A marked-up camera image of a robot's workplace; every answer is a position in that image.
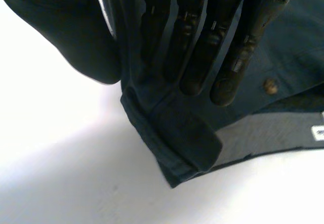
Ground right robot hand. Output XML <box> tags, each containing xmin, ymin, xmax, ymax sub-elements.
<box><xmin>0</xmin><ymin>0</ymin><xmax>302</xmax><ymax>107</ymax></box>

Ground dark blue shorts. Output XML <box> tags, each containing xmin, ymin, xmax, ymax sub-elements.
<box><xmin>92</xmin><ymin>0</ymin><xmax>324</xmax><ymax>189</ymax></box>

